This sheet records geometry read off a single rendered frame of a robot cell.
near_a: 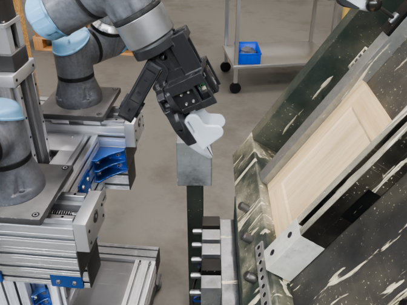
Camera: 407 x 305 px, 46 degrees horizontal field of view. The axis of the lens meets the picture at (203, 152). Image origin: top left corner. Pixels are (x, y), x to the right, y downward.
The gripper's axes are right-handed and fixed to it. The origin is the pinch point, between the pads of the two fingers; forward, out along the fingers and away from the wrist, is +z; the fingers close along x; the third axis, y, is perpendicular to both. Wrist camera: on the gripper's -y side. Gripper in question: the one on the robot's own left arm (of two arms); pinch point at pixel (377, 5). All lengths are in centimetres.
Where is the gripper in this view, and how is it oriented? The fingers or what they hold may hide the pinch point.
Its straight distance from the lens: 126.0
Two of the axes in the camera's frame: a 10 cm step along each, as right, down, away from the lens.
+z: 8.4, 4.6, 2.8
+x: -5.1, 8.5, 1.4
